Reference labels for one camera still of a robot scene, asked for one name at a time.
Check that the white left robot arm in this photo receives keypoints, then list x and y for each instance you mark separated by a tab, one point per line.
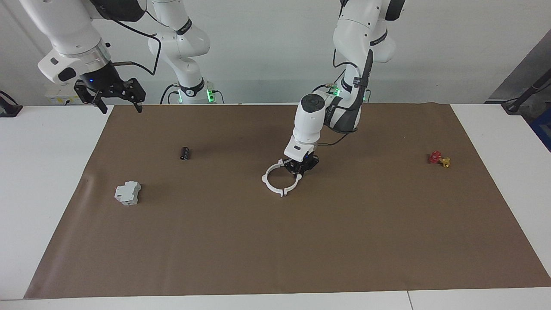
308	122

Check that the white wall socket box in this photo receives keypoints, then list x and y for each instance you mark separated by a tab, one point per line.
54	98

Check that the black cylindrical capacitor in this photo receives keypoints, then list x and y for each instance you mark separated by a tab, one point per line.
185	153

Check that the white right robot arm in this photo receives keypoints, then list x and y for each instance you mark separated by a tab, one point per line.
64	26

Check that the brown paper mat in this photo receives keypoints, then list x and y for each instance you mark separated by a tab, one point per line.
258	241

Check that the black clamp mount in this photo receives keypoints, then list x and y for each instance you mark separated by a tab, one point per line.
8	108

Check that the white circuit breaker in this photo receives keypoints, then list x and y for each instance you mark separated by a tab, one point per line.
127	193

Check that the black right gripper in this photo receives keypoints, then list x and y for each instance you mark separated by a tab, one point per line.
103	84

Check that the blue crate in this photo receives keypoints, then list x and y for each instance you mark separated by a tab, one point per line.
543	129

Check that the black stand pole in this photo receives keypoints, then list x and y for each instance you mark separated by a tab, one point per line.
523	97

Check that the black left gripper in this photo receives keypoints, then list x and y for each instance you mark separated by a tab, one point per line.
301	164

